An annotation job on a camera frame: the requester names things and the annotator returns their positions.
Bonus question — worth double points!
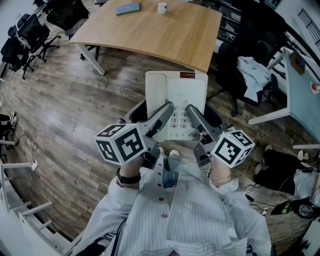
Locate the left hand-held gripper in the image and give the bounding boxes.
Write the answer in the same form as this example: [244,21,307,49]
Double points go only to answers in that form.
[94,99,175,171]

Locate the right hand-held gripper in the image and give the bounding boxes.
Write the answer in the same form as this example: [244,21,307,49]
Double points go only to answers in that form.
[186,104,256,169]

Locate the white desk telephone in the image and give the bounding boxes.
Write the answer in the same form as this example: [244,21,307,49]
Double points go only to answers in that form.
[144,70,209,142]

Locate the person's right forearm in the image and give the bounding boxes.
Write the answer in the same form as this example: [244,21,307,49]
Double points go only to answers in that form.
[209,156,233,188]

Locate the person's left forearm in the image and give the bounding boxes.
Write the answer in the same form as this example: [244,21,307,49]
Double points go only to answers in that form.
[118,156,144,190]

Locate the black mesh office chair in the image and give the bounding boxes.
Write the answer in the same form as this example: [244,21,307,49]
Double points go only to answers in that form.
[214,0,288,118]

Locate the crumpled pale shirt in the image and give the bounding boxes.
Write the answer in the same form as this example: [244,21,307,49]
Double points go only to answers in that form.
[236,56,273,103]

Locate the person's blue jeans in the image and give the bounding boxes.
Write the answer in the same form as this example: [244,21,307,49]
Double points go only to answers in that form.
[161,153,181,189]

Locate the black wristband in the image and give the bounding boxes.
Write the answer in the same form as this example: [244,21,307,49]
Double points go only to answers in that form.
[115,167,142,186]

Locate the person's striped white shirt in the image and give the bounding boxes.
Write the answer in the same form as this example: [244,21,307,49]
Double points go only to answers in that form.
[71,154,272,256]

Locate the brown box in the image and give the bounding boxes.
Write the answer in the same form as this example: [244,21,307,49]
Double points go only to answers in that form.
[289,51,307,76]

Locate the white enamel mug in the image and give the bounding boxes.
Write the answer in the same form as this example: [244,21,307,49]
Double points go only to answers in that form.
[156,1,168,15]

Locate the blue notebook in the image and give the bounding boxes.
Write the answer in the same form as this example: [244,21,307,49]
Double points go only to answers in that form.
[115,2,141,16]

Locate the black and green bag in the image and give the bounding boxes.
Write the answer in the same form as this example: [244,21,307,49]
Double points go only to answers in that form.
[270,197,320,221]

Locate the black railing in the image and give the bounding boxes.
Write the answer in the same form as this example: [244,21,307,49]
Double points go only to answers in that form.
[273,7,320,68]

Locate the gold bracelet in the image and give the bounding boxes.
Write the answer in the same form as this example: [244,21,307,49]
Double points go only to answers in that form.
[211,174,233,185]

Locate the black cable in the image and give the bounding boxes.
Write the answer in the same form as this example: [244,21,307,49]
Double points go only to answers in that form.
[109,218,129,256]

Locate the white shelf frame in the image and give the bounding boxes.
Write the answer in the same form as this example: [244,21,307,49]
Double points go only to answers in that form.
[0,139,83,256]

